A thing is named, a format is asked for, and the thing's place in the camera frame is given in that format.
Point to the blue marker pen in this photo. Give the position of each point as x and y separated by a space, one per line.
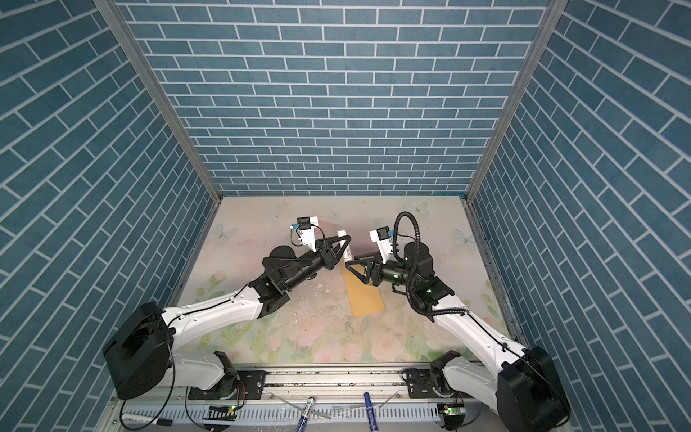
370 413

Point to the brown paper envelope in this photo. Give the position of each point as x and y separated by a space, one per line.
364 299

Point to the white-blue marker pen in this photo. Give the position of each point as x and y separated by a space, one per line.
305 416

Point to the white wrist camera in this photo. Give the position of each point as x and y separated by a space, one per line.
303 232
382 238

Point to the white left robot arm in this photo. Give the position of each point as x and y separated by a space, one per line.
142 354

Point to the white glue stick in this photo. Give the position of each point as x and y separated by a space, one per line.
347 254

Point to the aluminium left corner post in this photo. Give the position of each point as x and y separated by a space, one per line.
123 34

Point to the aluminium corner post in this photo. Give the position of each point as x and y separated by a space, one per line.
123 34
534 54

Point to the aluminium right corner post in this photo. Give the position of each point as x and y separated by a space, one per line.
534 54

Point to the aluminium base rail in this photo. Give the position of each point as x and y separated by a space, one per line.
272 399

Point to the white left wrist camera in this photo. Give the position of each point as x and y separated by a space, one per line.
303 232

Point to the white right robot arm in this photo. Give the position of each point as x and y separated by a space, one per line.
521 385

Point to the black marker pen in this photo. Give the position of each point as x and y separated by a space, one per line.
145 420

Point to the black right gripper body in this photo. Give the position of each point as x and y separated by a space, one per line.
395 273

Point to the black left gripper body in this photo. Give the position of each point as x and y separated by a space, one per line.
306 265

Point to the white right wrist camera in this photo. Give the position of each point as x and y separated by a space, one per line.
382 238

